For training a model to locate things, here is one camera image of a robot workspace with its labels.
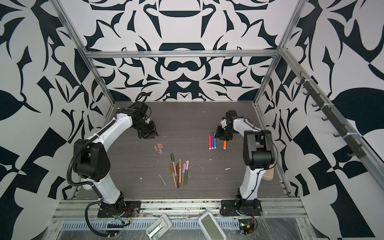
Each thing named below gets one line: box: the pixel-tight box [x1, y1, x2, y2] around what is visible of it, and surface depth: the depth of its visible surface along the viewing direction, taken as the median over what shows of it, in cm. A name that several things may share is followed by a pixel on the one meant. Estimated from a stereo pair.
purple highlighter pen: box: [211, 132, 214, 150], surface depth 101 cm
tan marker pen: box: [170, 163, 177, 188], surface depth 88 cm
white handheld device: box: [145, 213, 172, 240], surface depth 70 cm
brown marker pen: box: [176, 162, 180, 189], surface depth 85 cm
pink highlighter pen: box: [208, 132, 212, 150], surface depth 100 cm
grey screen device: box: [198, 211, 227, 240], surface depth 67 cm
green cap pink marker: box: [170, 153, 177, 176], surface depth 92 cm
